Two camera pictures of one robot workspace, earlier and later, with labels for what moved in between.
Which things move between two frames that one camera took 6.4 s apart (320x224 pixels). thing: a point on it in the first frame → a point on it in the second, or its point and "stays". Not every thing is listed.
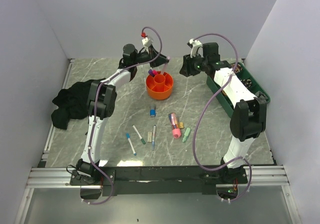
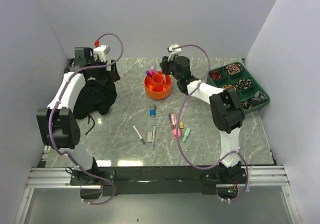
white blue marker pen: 128,135 → 164,79
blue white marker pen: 153,137 stays
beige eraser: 149,136 stays
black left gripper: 160,60 → 111,76
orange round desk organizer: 159,86 stays
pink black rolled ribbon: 238,68 stays
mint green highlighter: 188,129 stays
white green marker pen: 142,139 stays
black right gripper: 187,67 → 165,64
